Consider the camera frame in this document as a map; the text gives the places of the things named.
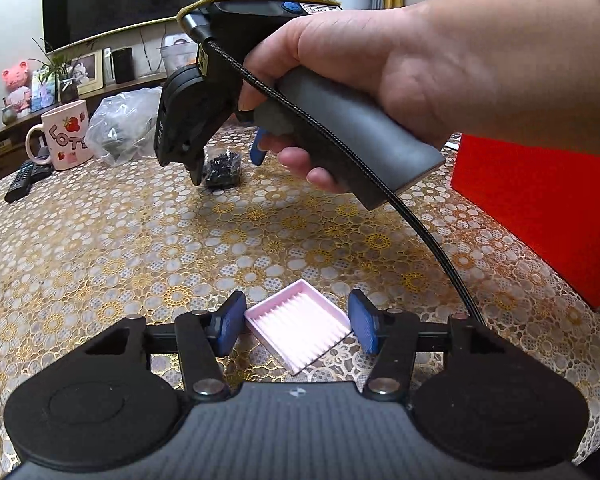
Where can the person right hand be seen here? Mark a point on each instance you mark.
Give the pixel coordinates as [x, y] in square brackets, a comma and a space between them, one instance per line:
[521, 71]

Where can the wooden photo frame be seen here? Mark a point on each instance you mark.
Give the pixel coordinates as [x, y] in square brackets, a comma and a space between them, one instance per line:
[88, 72]

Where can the clear fruit container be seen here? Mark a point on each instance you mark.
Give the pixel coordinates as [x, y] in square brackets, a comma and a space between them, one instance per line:
[178, 55]

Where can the black remote control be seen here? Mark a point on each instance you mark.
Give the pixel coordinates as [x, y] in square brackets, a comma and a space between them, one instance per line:
[28, 174]

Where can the red cardboard box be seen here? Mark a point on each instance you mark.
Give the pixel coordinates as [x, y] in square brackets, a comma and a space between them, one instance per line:
[549, 199]

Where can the pink small tray box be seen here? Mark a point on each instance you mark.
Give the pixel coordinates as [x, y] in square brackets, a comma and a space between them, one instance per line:
[298, 325]

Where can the pink pig plush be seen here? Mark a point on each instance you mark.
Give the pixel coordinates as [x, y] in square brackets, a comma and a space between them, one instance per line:
[17, 83]

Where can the clear plastic bag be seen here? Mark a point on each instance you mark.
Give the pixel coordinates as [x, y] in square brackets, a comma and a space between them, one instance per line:
[123, 127]

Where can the small black item bag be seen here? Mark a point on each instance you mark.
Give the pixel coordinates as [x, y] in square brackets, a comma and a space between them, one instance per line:
[223, 170]

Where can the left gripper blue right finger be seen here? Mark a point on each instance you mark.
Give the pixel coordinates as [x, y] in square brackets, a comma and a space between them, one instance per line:
[365, 321]

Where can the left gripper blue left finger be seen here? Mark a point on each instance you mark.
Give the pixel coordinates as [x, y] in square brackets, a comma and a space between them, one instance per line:
[227, 323]

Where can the gold patterned tablecloth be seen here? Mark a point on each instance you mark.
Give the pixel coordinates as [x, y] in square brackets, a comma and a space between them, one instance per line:
[92, 244]

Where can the pink strawberry mug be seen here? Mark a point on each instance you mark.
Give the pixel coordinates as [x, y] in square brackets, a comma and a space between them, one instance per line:
[64, 129]

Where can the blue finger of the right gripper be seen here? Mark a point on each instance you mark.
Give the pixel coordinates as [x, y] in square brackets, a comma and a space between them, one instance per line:
[256, 154]

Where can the black speaker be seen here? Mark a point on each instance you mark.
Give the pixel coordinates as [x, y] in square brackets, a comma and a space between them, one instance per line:
[123, 65]

